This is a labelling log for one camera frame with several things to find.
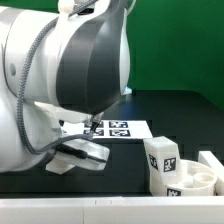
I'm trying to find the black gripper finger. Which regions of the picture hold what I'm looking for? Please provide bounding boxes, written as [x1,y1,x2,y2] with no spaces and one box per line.
[90,113,104,133]

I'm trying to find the white round stool seat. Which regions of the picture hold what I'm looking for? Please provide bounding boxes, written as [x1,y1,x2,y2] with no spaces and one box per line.
[165,160,217,197]

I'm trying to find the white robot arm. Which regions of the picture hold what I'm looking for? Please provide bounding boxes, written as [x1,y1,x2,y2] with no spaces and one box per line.
[0,0,130,173]

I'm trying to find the white marker sheet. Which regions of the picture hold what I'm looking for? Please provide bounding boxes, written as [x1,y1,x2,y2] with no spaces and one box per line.
[62,120,152,139]

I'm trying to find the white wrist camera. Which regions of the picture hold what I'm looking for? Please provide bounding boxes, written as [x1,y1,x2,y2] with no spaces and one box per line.
[54,139,110,171]

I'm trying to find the white front wall rail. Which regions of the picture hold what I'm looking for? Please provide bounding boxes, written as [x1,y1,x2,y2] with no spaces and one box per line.
[0,196,224,224]

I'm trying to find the white wall rail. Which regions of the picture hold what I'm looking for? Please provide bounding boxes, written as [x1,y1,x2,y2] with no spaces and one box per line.
[0,196,224,224]
[198,151,224,196]

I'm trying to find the black cables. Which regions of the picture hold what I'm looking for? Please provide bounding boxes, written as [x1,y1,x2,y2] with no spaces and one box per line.
[15,0,108,164]

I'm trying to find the white right wall rail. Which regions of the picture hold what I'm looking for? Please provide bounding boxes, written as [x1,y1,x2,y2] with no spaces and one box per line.
[198,151,224,196]

